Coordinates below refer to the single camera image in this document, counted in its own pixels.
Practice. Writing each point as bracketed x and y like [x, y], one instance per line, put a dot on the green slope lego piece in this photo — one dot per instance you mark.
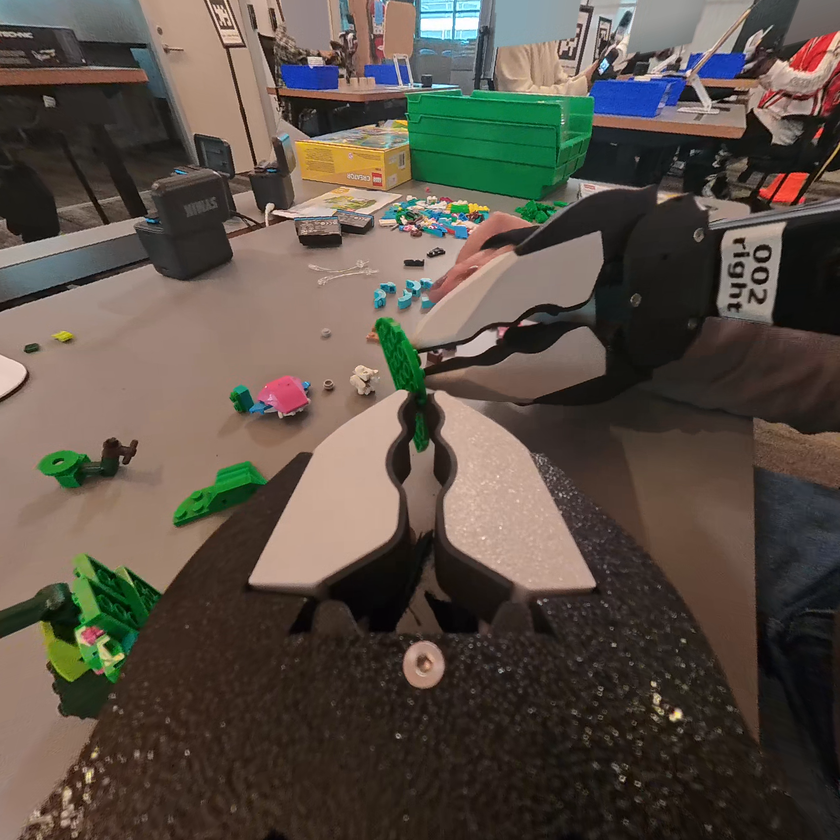
[226, 489]

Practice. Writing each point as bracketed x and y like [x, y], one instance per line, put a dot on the person's right forearm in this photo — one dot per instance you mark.
[754, 374]

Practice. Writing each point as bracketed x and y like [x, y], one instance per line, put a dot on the pink teal lego animal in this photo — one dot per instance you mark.
[282, 394]

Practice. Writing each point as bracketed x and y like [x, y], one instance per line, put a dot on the wooden desk with bins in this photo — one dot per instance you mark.
[341, 93]

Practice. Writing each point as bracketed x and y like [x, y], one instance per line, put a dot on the white door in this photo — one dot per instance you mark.
[190, 85]

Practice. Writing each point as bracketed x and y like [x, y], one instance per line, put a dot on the clear lego antenna piece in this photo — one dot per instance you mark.
[331, 268]
[348, 274]

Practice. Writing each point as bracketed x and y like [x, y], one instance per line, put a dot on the wooden desk dark frame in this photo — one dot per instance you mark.
[65, 75]

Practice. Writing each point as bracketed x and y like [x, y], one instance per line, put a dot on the instruction booklet green picture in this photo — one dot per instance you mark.
[348, 200]

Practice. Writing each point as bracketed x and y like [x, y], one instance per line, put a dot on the stack of green storage bins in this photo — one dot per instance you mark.
[485, 164]

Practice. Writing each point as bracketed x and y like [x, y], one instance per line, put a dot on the group of green lego pieces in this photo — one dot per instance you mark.
[538, 210]

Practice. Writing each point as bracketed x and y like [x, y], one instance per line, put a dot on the person's right hand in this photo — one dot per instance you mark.
[492, 243]

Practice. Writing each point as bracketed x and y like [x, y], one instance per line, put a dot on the tag sign on stand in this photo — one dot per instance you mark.
[223, 19]

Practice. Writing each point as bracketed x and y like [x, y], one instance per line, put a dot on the white instruction booklet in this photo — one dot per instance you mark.
[597, 190]

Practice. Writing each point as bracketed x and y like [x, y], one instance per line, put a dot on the person's leg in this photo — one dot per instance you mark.
[800, 590]

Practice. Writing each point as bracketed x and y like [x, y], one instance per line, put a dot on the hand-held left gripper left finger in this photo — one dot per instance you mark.
[341, 512]

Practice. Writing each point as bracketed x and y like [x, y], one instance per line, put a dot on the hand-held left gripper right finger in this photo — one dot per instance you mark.
[512, 512]

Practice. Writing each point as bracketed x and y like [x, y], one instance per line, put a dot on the black battery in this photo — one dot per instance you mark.
[318, 231]
[354, 222]

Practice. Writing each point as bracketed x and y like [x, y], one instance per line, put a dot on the black flat device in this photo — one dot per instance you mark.
[215, 154]

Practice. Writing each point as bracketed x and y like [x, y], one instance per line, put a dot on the yellow lego box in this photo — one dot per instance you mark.
[348, 164]

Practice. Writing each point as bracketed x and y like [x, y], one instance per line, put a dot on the small dark grey charger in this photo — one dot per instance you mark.
[272, 187]

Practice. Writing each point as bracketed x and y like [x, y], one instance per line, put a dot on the large dark grey charging case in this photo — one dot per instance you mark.
[190, 223]

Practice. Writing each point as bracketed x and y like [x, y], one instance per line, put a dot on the white stand wooden board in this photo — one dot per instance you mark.
[10, 377]

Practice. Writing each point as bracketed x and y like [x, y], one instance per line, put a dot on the blue storage bin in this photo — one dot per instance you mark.
[308, 77]
[718, 65]
[630, 98]
[380, 75]

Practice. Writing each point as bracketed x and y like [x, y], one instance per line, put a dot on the black cardboard box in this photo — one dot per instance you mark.
[39, 46]

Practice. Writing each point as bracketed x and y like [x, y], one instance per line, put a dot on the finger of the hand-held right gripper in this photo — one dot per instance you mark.
[551, 367]
[525, 289]

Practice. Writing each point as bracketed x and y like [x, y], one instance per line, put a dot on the green lego plate assembly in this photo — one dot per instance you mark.
[400, 361]

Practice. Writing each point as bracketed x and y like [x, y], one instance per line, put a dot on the green lego brick build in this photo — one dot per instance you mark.
[105, 604]

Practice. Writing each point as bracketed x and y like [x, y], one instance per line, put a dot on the group of azure curved pieces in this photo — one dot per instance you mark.
[403, 298]

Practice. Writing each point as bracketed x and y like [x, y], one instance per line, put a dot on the grey desk wooden edge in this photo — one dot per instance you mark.
[656, 124]

